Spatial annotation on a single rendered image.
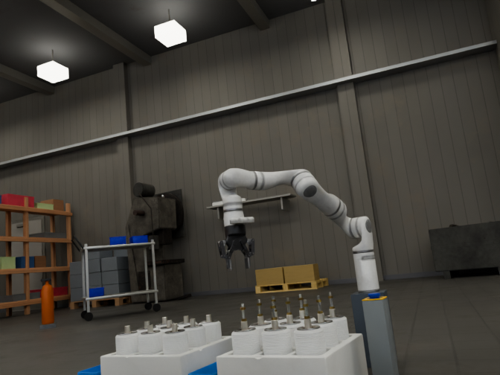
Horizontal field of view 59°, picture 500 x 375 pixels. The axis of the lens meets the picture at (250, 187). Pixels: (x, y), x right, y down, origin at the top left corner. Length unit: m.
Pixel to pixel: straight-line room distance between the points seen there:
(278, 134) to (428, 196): 2.98
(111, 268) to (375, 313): 7.92
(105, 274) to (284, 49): 5.69
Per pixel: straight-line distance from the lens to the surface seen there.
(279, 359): 1.48
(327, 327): 1.57
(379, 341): 1.60
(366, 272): 2.02
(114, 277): 9.17
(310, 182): 1.71
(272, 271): 7.73
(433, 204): 8.15
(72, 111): 11.79
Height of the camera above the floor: 0.46
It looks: 10 degrees up
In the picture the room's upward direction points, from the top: 6 degrees counter-clockwise
